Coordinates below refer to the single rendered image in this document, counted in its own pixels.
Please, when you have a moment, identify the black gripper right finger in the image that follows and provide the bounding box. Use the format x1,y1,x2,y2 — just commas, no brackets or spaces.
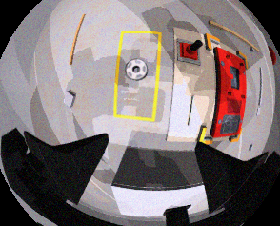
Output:
194,142,269,214

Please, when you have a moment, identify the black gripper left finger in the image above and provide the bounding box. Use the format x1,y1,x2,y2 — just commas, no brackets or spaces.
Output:
24,131,109,205

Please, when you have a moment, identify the yellow rectangular outline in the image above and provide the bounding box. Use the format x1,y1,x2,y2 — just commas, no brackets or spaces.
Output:
113,31,162,121

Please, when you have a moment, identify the tan wooden stick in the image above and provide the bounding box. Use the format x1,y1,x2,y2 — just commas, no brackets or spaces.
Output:
209,20,259,53

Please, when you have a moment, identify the black and grey wheel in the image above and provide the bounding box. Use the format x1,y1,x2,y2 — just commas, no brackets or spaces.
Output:
125,58,148,81

